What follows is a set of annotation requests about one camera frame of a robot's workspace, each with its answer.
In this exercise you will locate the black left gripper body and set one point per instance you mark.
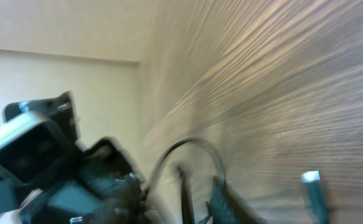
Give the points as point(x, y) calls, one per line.
point(100, 186)

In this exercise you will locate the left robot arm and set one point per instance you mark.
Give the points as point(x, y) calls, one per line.
point(7, 205)

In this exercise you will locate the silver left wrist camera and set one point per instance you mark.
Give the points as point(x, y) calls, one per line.
point(34, 150)

